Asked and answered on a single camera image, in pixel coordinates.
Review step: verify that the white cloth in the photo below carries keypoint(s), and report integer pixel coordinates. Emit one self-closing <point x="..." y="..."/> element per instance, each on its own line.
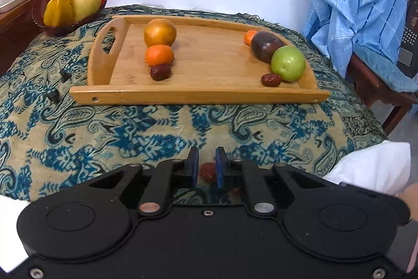
<point x="11" y="233"/>
<point x="375" y="168"/>

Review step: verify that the yellow mango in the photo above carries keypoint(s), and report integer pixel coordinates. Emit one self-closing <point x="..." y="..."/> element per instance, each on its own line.
<point x="86" y="3"/>

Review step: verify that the large tangerine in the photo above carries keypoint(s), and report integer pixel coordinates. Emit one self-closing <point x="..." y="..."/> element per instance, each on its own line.
<point x="159" y="55"/>

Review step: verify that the yellow starfruit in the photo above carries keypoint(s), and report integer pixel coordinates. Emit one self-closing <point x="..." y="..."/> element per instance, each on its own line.
<point x="58" y="11"/>

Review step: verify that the wooden chair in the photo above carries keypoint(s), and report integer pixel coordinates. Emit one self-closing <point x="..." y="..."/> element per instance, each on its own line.
<point x="375" y="86"/>

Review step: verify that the large yellow orange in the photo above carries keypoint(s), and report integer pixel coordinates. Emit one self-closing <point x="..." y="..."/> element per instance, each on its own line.
<point x="160" y="32"/>

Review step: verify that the small black object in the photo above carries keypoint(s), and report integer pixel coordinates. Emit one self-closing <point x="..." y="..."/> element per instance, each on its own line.
<point x="54" y="96"/>
<point x="66" y="76"/>

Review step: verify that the wooden serving tray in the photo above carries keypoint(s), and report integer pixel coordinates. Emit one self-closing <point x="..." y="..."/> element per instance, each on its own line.
<point x="202" y="69"/>

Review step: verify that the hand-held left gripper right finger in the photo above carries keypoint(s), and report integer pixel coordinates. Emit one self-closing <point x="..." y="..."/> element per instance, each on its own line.
<point x="220" y="168"/>

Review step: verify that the dark purple plum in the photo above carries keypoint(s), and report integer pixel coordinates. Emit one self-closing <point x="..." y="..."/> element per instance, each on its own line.
<point x="265" y="45"/>

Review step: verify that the red jujube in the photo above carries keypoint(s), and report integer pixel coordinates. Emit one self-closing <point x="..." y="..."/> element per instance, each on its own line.
<point x="208" y="171"/>
<point x="160" y="72"/>
<point x="271" y="80"/>

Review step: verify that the teal seat cushion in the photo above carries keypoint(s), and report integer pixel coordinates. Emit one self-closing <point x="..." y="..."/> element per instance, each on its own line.
<point x="385" y="69"/>

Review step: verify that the small tangerine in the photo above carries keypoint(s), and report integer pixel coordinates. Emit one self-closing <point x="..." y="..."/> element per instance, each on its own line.
<point x="250" y="37"/>

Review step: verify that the green apple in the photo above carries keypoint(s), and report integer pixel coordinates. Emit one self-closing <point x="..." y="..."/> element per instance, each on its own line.
<point x="289" y="64"/>

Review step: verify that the person's right hand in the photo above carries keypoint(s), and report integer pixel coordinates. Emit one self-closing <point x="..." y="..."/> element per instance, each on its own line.
<point x="412" y="202"/>

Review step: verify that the blue paisley blanket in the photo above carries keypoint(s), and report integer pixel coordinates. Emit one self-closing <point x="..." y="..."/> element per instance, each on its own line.
<point x="130" y="135"/>

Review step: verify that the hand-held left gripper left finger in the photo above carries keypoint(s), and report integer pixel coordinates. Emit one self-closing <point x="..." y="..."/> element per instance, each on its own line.
<point x="194" y="168"/>

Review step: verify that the wooden cabinet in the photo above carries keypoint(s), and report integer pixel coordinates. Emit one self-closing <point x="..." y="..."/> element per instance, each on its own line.
<point x="16" y="34"/>

